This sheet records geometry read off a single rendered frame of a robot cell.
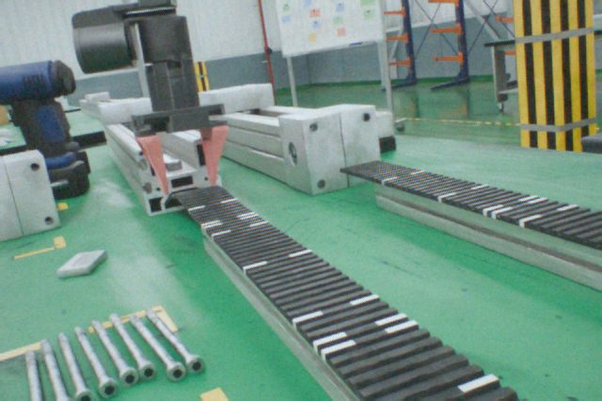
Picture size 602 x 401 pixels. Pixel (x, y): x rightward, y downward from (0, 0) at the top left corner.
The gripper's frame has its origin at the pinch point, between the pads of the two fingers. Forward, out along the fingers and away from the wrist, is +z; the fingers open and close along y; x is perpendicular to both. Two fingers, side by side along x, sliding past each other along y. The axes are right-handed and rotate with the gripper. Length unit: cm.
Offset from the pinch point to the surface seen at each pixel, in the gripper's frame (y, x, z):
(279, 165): -13.9, -5.0, 0.6
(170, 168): 0.6, -7.4, -1.2
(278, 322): 3.7, 38.9, 3.3
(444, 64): -729, -924, 7
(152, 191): 4.0, -3.6, 0.7
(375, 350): 2.6, 49.3, 1.3
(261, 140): -14.1, -11.7, -2.4
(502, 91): -460, -461, 37
